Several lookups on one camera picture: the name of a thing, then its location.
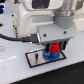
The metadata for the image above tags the grey metal gripper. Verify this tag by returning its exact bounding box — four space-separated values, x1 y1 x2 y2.
37 23 76 52

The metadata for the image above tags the red gear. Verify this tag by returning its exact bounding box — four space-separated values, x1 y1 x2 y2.
49 42 61 53

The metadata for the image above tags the large blue gear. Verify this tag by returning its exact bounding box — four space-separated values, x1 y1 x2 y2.
43 51 60 61

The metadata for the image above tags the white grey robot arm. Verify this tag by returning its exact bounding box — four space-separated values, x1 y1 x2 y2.
17 0 84 52

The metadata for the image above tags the beige connector block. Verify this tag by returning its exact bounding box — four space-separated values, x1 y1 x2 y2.
13 18 18 38

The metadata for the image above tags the black cable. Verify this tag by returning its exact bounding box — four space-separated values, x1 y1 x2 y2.
0 33 38 44

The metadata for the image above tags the black framed peg base plate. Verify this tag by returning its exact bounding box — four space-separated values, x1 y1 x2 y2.
24 48 68 69

